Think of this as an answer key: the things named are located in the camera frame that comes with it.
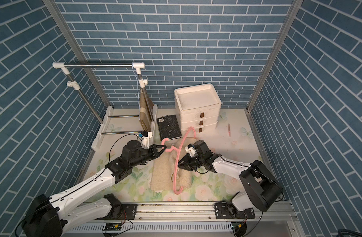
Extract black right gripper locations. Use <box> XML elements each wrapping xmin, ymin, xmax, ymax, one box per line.
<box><xmin>176</xmin><ymin>153</ymin><xmax>205</xmax><ymax>171</ymax></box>

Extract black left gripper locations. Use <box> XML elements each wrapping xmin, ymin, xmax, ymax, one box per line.
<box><xmin>129</xmin><ymin>144</ymin><xmax>167</xmax><ymax>168</ymax></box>

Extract pink plastic hanger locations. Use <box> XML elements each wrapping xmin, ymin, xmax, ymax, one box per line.
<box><xmin>165</xmin><ymin>126</ymin><xmax>196</xmax><ymax>195</ymax></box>

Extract beige knitted cloth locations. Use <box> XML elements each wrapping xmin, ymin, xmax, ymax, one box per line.
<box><xmin>150</xmin><ymin>150</ymin><xmax>192</xmax><ymax>191</ymax></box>

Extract beige brown plaid scarf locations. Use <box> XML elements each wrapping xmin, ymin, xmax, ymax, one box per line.
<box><xmin>139</xmin><ymin>88</ymin><xmax>154</xmax><ymax>131</ymax></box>

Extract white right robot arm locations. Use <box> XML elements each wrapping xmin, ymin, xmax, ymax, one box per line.
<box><xmin>178</xmin><ymin>140</ymin><xmax>283</xmax><ymax>214</ymax></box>

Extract black hardcover book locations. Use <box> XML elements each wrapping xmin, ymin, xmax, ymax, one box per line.
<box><xmin>157</xmin><ymin>115</ymin><xmax>182</xmax><ymax>140</ymax></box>

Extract floral table mat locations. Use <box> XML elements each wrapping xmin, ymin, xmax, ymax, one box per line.
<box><xmin>84</xmin><ymin>109</ymin><xmax>261</xmax><ymax>202</ymax></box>

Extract white three-drawer storage box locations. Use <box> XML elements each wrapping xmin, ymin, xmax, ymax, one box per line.
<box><xmin>175</xmin><ymin>84</ymin><xmax>222</xmax><ymax>134</ymax></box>

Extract steel clothes rack white joints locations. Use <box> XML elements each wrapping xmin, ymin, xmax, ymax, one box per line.
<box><xmin>52</xmin><ymin>62</ymin><xmax>157</xmax><ymax>151</ymax></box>

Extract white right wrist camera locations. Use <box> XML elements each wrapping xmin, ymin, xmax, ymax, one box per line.
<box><xmin>185</xmin><ymin>144</ymin><xmax>198</xmax><ymax>158</ymax></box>

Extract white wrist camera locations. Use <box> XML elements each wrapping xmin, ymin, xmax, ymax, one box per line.
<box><xmin>185</xmin><ymin>144</ymin><xmax>198</xmax><ymax>158</ymax></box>
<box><xmin>139</xmin><ymin>131</ymin><xmax>153</xmax><ymax>149</ymax></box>

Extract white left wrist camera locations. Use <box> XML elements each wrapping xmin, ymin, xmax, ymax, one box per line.
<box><xmin>139</xmin><ymin>131</ymin><xmax>153</xmax><ymax>149</ymax></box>

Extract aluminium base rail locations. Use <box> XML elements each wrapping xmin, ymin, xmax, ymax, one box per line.
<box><xmin>65</xmin><ymin>201</ymin><xmax>304</xmax><ymax>237</ymax></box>

